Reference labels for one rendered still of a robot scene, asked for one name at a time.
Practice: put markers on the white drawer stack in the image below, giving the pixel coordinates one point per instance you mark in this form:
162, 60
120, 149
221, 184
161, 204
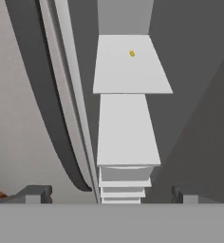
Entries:
125, 183

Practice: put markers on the light grey fridge door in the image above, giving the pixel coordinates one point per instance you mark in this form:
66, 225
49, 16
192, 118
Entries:
9, 110

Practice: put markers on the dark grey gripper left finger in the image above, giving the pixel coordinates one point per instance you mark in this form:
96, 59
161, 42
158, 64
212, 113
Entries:
38, 193

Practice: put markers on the small yellow cupboard knob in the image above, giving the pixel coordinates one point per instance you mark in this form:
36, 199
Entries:
132, 53

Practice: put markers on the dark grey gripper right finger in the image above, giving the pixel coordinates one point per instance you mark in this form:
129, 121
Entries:
186, 193

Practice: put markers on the white cupboard door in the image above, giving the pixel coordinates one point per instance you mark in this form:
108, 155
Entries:
129, 72

